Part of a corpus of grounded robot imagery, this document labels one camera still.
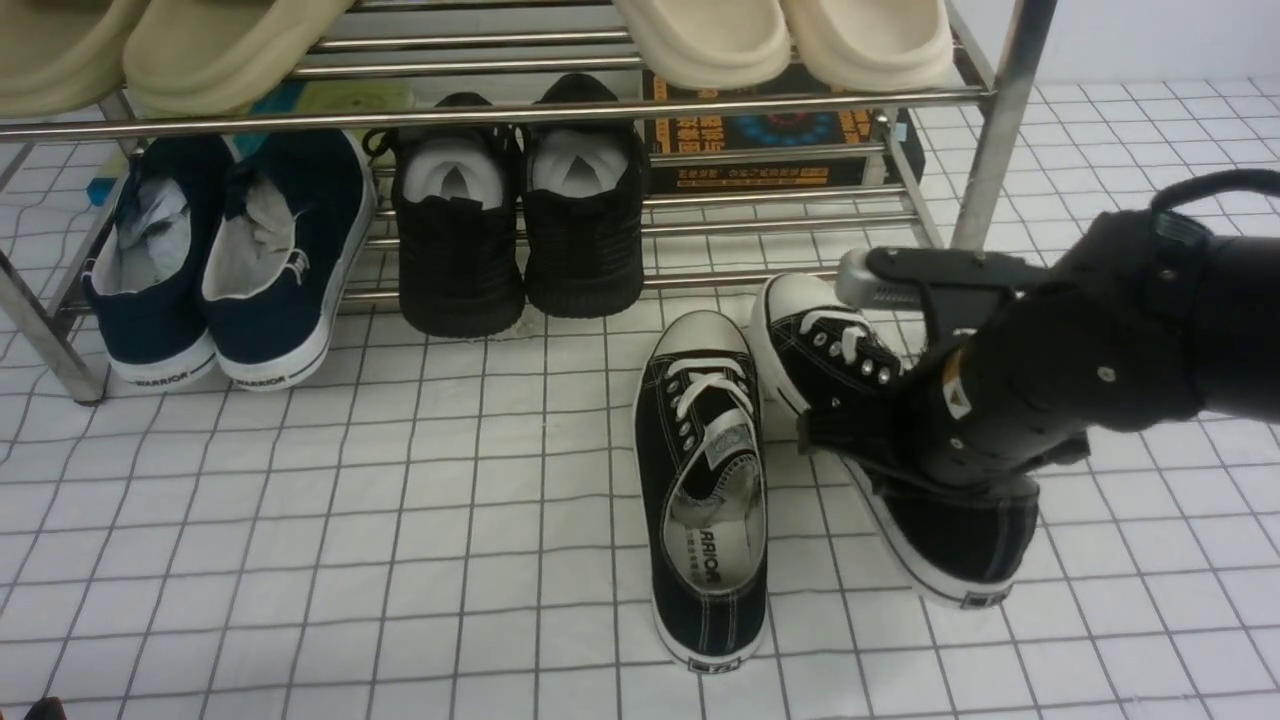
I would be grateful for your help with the dark object bottom left corner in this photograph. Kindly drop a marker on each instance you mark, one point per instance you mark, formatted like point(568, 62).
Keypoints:
point(48, 708)

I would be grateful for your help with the beige slipper far left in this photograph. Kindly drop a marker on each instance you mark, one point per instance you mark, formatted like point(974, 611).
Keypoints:
point(59, 56)

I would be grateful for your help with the black knit sneaker left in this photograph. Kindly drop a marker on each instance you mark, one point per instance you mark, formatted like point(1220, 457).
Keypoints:
point(454, 194)

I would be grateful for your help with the black box with orange print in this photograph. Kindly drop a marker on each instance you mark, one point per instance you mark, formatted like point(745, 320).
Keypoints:
point(770, 140)

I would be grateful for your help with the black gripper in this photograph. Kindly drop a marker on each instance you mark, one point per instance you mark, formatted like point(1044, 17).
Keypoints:
point(1102, 340)

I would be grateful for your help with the green and blue box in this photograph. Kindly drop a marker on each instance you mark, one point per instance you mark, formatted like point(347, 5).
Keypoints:
point(341, 96)

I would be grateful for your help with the black knit sneaker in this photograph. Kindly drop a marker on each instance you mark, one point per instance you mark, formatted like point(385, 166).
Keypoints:
point(585, 182)
point(454, 194)

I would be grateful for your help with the cream slipper far right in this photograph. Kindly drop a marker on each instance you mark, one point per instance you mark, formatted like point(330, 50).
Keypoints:
point(879, 47)

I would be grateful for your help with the navy canvas shoe left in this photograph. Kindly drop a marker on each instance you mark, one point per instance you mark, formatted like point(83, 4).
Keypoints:
point(141, 282)

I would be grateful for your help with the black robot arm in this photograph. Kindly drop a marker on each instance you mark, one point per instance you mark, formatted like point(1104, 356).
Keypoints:
point(1233, 347)

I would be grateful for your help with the black canvas sneaker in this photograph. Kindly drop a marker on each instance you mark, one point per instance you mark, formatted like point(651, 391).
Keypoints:
point(813, 353)
point(699, 461)

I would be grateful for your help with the navy canvas shoe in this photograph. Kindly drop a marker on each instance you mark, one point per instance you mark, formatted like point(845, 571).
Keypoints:
point(296, 213)
point(141, 282)

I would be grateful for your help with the silver metal shoe rack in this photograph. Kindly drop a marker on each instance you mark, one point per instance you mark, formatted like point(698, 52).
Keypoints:
point(888, 198)

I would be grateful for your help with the black knit sneaker right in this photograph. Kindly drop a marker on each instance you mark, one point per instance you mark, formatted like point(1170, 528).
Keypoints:
point(585, 182)

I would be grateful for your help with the navy canvas shoe right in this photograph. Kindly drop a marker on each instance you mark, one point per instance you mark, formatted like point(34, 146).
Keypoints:
point(296, 213)

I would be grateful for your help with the beige slipper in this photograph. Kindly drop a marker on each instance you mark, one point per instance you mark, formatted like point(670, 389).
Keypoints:
point(211, 57)
point(59, 56)

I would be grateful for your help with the cream slipper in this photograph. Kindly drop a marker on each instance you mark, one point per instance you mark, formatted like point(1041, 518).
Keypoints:
point(879, 47)
point(709, 45)

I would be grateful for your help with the white grid floor mat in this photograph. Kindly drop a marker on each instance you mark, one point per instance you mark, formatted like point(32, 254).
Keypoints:
point(434, 529)

